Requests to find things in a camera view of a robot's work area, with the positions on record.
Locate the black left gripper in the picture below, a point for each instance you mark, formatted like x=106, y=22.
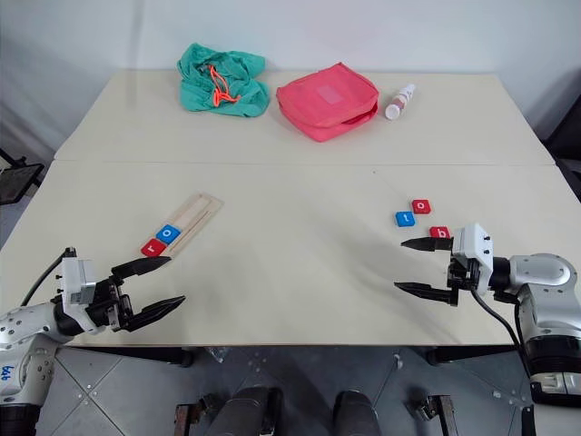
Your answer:
x=109, y=302

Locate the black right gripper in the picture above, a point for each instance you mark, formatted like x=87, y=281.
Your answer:
x=460, y=272

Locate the red letter b tile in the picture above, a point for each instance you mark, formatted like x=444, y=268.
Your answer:
x=439, y=232

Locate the red letter r tile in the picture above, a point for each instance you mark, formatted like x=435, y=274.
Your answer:
x=153, y=247

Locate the blue letter o tile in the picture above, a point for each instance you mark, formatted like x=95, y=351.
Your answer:
x=168, y=233

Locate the red letter o tile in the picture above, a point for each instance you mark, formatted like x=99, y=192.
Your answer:
x=421, y=206

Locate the wooden letter tray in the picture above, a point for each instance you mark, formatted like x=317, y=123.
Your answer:
x=199, y=211

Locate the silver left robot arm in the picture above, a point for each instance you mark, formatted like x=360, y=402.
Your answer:
x=22, y=318

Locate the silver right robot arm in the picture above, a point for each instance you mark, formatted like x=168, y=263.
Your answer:
x=544, y=272

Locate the blue letter t tile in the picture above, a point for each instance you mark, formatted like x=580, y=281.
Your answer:
x=405, y=218

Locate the clear plastic scrap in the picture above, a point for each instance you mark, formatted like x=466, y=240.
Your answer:
x=217, y=353

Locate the dark rounded shape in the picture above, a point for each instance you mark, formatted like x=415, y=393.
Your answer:
x=247, y=413
x=356, y=415

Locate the white pink-labelled bottle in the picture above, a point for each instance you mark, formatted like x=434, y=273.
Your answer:
x=395, y=109

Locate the black metal stand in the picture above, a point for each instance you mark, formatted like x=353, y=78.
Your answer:
x=13, y=181

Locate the pink zippered fabric pouch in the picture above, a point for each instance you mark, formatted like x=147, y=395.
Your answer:
x=318, y=113

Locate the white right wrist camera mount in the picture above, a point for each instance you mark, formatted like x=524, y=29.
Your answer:
x=474, y=240

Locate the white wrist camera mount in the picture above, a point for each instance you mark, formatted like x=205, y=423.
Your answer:
x=474, y=240
x=75, y=277

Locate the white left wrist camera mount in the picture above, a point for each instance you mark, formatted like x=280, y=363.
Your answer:
x=75, y=277

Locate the rusty metal bracket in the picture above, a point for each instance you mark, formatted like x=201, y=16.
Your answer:
x=186, y=420
x=440, y=415

